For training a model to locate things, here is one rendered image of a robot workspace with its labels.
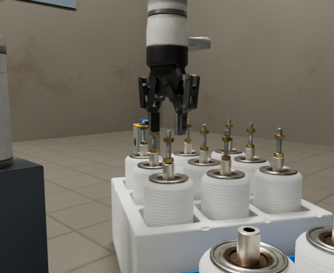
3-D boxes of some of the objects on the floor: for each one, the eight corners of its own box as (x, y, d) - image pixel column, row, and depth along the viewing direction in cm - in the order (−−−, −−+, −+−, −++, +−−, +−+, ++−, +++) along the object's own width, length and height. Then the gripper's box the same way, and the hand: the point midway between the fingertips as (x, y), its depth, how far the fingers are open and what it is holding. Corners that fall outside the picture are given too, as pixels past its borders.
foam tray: (136, 335, 58) (135, 235, 56) (112, 240, 96) (110, 177, 93) (328, 299, 68) (334, 213, 66) (238, 226, 106) (240, 169, 103)
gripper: (124, 46, 64) (125, 131, 66) (183, 36, 53) (182, 138, 55) (155, 50, 69) (155, 129, 71) (213, 41, 58) (211, 135, 60)
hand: (167, 126), depth 63 cm, fingers open, 6 cm apart
